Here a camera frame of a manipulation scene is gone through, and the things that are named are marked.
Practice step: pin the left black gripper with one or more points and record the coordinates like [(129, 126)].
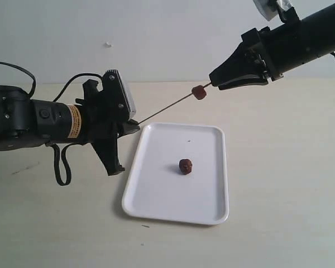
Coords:
[(91, 122)]

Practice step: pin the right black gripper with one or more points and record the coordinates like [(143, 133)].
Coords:
[(271, 51)]

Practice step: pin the thin metal skewer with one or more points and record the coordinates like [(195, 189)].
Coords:
[(176, 102)]

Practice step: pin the red date top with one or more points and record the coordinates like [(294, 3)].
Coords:
[(199, 92)]

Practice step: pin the right grey black robot arm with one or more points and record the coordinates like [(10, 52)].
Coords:
[(319, 31)]

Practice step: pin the left grey black robot arm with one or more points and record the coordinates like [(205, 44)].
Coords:
[(27, 123)]

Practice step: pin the dark red date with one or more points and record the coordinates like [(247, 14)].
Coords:
[(185, 166)]

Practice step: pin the white rectangular plastic tray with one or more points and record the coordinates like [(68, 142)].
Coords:
[(156, 189)]

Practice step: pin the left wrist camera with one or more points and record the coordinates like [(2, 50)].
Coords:
[(118, 96)]

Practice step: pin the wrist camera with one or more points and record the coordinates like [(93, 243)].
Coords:
[(118, 96), (272, 8)]

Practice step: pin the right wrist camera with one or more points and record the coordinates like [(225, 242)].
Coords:
[(272, 8)]

